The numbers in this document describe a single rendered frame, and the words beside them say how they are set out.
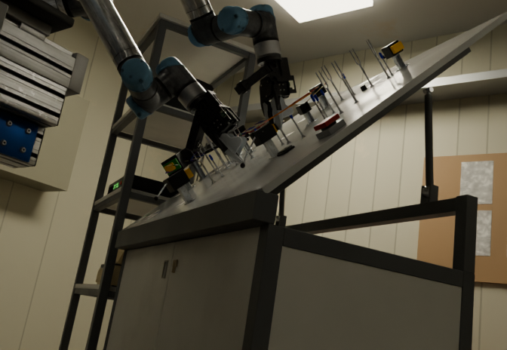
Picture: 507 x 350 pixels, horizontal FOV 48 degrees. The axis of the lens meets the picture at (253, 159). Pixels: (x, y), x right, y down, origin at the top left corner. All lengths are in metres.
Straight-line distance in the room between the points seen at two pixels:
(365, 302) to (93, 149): 4.04
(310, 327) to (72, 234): 3.90
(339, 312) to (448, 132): 3.13
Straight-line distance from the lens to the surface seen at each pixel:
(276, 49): 1.67
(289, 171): 1.26
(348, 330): 1.32
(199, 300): 1.49
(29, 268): 4.83
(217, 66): 2.98
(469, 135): 4.27
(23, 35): 1.31
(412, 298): 1.44
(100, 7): 1.62
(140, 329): 1.91
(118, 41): 1.55
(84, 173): 5.09
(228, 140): 1.56
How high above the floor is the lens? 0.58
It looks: 16 degrees up
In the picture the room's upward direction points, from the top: 9 degrees clockwise
